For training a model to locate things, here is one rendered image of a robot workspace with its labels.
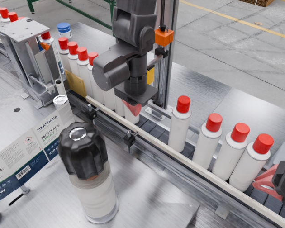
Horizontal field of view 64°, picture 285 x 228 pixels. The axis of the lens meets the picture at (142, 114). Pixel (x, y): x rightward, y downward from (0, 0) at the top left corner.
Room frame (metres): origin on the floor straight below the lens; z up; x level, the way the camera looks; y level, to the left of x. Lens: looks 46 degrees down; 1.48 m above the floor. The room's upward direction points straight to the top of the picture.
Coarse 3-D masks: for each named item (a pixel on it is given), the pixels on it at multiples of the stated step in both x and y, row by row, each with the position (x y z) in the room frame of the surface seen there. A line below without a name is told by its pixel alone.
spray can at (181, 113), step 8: (184, 96) 0.44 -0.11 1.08; (184, 104) 0.41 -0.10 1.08; (176, 112) 0.42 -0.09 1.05; (184, 112) 0.41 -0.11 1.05; (176, 120) 0.41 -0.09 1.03; (184, 120) 0.41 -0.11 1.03; (176, 128) 0.41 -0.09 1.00; (184, 128) 0.41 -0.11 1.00; (176, 136) 0.41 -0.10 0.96; (184, 136) 0.41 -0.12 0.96; (168, 144) 0.43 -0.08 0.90; (176, 144) 0.41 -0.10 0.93; (184, 144) 0.42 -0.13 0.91
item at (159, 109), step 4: (148, 104) 0.54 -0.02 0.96; (152, 104) 0.54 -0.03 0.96; (152, 108) 0.53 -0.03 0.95; (156, 108) 0.52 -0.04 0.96; (160, 108) 0.52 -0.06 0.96; (160, 112) 0.51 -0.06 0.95; (164, 112) 0.50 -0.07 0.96; (168, 112) 0.50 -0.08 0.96; (168, 116) 0.49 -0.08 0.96; (188, 128) 0.45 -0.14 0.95; (192, 128) 0.44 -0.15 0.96; (196, 128) 0.44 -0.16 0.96; (196, 132) 0.43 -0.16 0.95; (220, 140) 0.39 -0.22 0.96; (220, 144) 0.38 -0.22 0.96; (264, 168) 0.31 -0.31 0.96; (268, 168) 0.30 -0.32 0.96
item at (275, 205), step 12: (144, 120) 0.54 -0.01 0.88; (132, 132) 0.49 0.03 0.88; (156, 132) 0.49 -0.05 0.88; (168, 132) 0.49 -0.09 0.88; (168, 156) 0.40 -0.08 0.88; (192, 156) 0.40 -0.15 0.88; (252, 192) 0.28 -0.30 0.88; (264, 192) 0.28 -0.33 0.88; (264, 204) 0.25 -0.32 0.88; (276, 204) 0.25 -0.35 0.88; (264, 216) 0.22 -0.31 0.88
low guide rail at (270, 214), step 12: (120, 120) 0.52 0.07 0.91; (144, 132) 0.46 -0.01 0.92; (156, 144) 0.42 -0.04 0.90; (180, 156) 0.37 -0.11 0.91; (192, 168) 0.34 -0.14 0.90; (216, 180) 0.30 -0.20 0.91; (228, 192) 0.27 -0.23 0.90; (240, 192) 0.26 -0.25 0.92; (252, 204) 0.23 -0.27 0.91; (276, 216) 0.20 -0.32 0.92
